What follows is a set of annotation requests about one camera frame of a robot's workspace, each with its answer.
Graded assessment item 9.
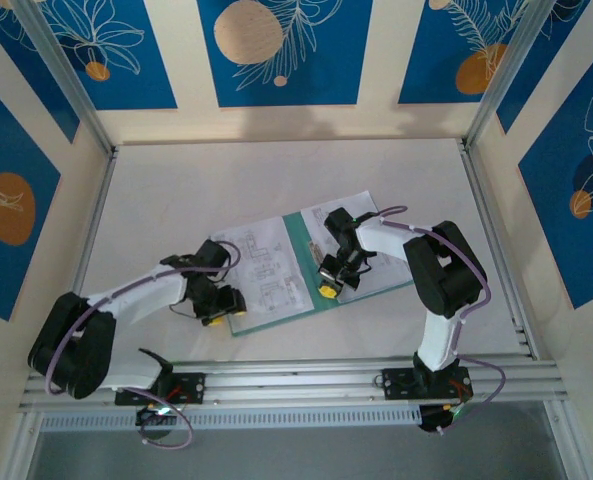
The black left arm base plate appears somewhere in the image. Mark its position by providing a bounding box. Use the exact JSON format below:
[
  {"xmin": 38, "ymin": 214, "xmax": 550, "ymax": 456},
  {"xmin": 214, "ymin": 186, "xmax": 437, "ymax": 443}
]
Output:
[{"xmin": 114, "ymin": 372, "xmax": 208, "ymax": 407}]

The aluminium frame post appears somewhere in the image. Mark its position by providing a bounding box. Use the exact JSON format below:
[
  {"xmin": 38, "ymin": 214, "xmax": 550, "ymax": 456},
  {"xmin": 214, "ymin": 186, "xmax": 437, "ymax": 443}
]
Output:
[
  {"xmin": 461, "ymin": 0, "xmax": 586, "ymax": 151},
  {"xmin": 11, "ymin": 0, "xmax": 118, "ymax": 155}
]

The aluminium side rail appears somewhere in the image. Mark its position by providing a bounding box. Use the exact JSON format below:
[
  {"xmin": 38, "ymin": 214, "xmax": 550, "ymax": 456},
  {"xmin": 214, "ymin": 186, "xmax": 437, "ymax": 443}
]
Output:
[
  {"xmin": 456, "ymin": 139, "xmax": 541, "ymax": 360},
  {"xmin": 70, "ymin": 149, "xmax": 119, "ymax": 301}
]

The black right controller box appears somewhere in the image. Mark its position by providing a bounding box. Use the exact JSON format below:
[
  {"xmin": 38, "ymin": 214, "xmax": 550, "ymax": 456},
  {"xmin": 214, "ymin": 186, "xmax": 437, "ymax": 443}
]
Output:
[{"xmin": 417, "ymin": 402, "xmax": 466, "ymax": 435}]

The grey slotted cable duct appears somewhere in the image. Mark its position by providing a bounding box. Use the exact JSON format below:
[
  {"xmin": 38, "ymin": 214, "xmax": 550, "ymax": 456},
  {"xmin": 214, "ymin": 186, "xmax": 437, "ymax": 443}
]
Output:
[{"xmin": 39, "ymin": 408, "xmax": 423, "ymax": 432}]

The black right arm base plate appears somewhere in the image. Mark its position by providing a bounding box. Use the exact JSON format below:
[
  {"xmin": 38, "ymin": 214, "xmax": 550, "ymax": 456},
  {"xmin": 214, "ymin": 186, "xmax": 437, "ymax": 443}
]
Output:
[{"xmin": 379, "ymin": 366, "xmax": 475, "ymax": 402}]

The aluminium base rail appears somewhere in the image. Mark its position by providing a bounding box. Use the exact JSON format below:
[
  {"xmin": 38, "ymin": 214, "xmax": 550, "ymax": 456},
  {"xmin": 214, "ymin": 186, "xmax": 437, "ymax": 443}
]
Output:
[{"xmin": 18, "ymin": 357, "xmax": 563, "ymax": 415}]

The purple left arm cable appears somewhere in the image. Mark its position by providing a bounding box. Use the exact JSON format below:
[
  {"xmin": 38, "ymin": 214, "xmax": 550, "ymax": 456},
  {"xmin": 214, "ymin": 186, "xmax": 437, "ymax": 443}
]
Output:
[{"xmin": 44, "ymin": 240, "xmax": 242, "ymax": 449}]

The green folder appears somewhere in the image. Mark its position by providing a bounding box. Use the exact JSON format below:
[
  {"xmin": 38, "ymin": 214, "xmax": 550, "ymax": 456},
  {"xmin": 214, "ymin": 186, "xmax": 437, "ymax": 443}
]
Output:
[{"xmin": 209, "ymin": 209, "xmax": 415, "ymax": 340}]

